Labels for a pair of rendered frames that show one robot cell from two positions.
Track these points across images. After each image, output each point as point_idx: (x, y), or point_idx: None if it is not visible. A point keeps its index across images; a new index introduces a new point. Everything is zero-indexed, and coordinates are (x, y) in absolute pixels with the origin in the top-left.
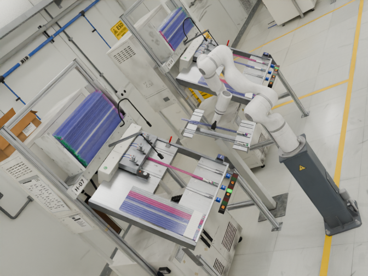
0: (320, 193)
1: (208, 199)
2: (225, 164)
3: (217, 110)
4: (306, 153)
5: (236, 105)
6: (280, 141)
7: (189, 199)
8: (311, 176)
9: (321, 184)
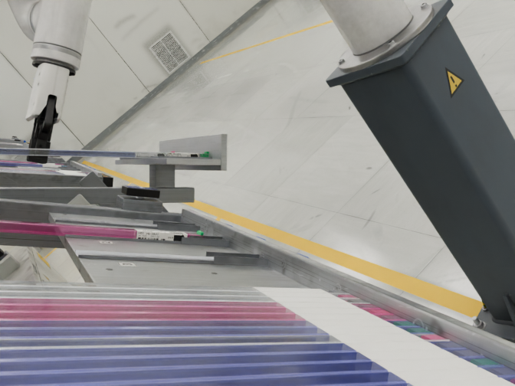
0: (513, 183)
1: (250, 267)
2: (173, 213)
3: (52, 47)
4: (447, 17)
5: (23, 269)
6: None
7: (153, 276)
8: (481, 115)
9: (506, 145)
